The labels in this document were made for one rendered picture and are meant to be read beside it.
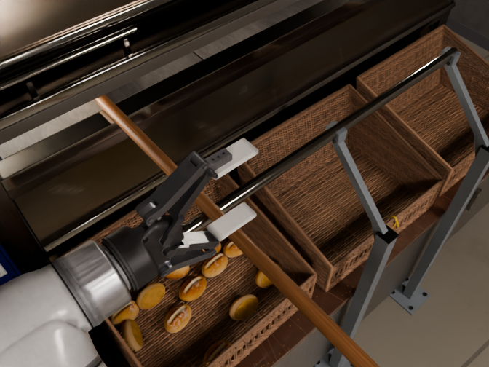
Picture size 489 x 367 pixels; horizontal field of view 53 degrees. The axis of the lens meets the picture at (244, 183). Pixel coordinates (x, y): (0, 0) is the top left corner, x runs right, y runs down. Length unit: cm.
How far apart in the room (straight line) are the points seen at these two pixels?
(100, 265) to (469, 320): 200
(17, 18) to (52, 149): 34
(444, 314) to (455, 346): 15
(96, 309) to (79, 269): 5
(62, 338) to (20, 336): 4
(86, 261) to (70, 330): 7
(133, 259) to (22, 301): 12
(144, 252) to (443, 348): 185
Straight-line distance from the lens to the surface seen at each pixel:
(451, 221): 187
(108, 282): 57
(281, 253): 156
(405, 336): 228
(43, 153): 123
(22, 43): 103
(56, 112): 96
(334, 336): 89
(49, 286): 57
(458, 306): 242
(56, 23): 104
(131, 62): 99
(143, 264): 59
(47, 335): 56
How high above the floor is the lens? 201
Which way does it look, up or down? 50 degrees down
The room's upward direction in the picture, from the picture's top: straight up
